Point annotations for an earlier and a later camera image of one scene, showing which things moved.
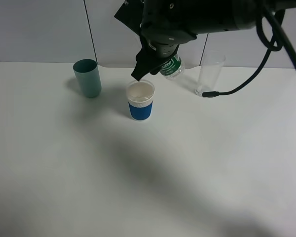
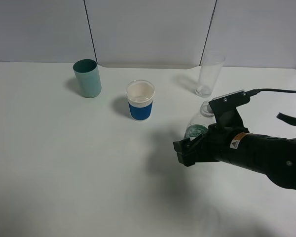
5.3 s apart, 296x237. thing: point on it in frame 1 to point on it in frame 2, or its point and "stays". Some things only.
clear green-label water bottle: x=174 y=69 to x=200 y=123
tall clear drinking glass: x=209 y=70 stays
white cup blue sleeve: x=140 y=95 stays
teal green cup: x=87 y=71 stays
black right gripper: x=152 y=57 to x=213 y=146
